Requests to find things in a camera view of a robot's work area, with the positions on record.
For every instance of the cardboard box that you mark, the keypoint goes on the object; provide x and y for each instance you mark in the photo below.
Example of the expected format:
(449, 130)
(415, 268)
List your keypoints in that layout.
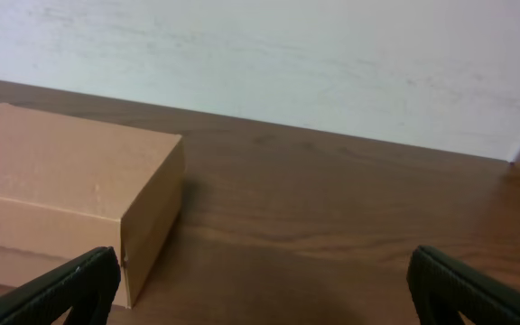
(68, 185)

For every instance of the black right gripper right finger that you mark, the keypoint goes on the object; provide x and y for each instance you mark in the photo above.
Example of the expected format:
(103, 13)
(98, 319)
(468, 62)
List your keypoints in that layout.
(446, 291)

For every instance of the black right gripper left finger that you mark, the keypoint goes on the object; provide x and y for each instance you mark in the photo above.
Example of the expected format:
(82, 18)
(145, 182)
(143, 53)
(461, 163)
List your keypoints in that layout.
(83, 289)

